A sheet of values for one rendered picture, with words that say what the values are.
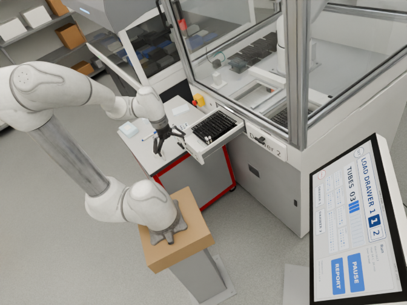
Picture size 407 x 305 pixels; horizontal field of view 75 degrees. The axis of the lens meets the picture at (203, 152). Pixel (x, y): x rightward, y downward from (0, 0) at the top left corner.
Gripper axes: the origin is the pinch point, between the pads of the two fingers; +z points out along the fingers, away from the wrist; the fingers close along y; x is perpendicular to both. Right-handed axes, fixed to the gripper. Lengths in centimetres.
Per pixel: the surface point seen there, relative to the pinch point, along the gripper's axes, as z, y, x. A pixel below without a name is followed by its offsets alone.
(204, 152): 4.5, 13.4, -9.5
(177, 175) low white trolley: 32.4, -1.6, 14.3
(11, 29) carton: -26, -50, 376
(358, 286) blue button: -18, 5, -103
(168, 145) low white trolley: 16.3, 4.1, 26.8
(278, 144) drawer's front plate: 0, 41, -39
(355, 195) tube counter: -20, 27, -87
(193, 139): 8.7, 16.5, 9.2
